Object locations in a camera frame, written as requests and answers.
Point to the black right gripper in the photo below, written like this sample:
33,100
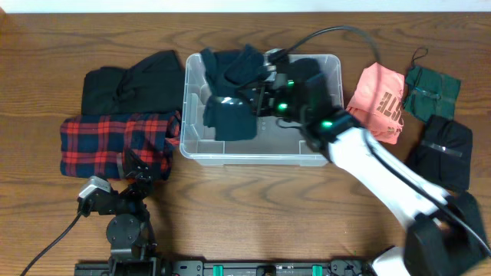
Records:
263,104

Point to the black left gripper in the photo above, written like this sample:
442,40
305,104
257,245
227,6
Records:
146,181

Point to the dark navy garment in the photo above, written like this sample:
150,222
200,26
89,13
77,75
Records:
228,113

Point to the pink t-shirt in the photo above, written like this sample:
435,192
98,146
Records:
377,102

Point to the dark green garment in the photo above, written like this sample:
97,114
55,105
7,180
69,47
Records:
430,92

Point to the black garment with tape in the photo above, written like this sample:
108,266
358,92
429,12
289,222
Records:
443,155

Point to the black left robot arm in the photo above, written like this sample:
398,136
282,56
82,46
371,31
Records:
130,233

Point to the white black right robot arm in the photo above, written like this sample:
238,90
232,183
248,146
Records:
444,233

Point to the clear plastic storage container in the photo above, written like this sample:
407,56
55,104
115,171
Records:
272,144

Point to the red navy plaid shirt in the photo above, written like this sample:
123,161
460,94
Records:
90,144

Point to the black folded shirt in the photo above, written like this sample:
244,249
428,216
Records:
153,85

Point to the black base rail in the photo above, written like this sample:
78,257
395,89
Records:
203,268

